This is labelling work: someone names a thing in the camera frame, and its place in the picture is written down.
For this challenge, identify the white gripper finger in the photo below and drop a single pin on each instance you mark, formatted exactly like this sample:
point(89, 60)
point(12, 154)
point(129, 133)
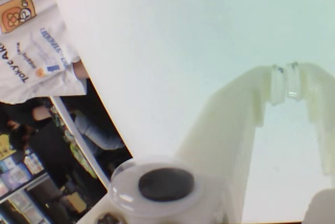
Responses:
point(322, 98)
point(225, 129)

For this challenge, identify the person's bare forearm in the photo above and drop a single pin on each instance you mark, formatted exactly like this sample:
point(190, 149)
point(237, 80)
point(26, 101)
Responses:
point(81, 70)

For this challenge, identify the person in blue jeans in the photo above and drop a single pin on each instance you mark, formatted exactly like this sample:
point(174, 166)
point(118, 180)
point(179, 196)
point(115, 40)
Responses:
point(96, 132)

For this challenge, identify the white metal bar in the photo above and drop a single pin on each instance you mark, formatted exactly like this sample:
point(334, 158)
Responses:
point(80, 143)

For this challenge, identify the person in black clothes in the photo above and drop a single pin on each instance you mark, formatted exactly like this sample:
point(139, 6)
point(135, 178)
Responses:
point(52, 150)

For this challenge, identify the white printed t-shirt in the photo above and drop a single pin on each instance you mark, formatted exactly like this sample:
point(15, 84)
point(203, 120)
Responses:
point(26, 85)

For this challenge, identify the dark shelf colourful items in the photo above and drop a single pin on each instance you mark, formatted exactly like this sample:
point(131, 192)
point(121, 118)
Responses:
point(15, 177)

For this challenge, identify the yellow paper sign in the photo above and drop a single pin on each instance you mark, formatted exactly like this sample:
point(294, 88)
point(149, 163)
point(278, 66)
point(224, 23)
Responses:
point(5, 148)

